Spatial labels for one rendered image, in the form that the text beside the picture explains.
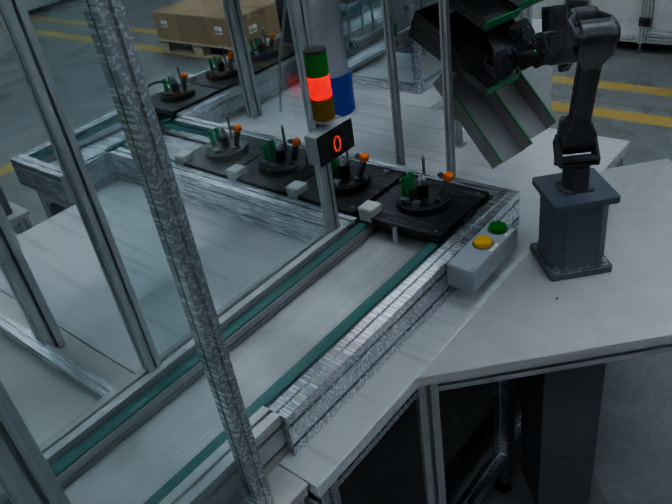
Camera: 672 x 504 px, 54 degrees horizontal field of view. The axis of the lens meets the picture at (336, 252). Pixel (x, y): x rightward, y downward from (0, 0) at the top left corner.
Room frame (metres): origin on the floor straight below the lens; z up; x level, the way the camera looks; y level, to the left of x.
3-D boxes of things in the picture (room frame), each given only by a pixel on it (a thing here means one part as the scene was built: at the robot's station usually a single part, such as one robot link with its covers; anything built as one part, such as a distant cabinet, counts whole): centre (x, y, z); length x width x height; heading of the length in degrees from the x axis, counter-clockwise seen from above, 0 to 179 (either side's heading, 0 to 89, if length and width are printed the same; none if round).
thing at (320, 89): (1.41, -0.02, 1.33); 0.05 x 0.05 x 0.05
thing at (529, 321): (1.32, -0.55, 0.84); 0.90 x 0.70 x 0.03; 91
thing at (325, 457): (1.78, 0.08, 0.84); 1.50 x 1.41 x 0.03; 136
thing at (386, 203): (1.46, -0.24, 0.96); 0.24 x 0.24 x 0.02; 46
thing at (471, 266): (1.25, -0.33, 0.93); 0.21 x 0.07 x 0.06; 136
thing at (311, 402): (1.16, -0.16, 0.91); 0.89 x 0.06 x 0.11; 136
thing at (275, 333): (1.27, -0.01, 0.91); 0.84 x 0.28 x 0.10; 136
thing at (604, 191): (1.27, -0.55, 0.96); 0.15 x 0.15 x 0.20; 1
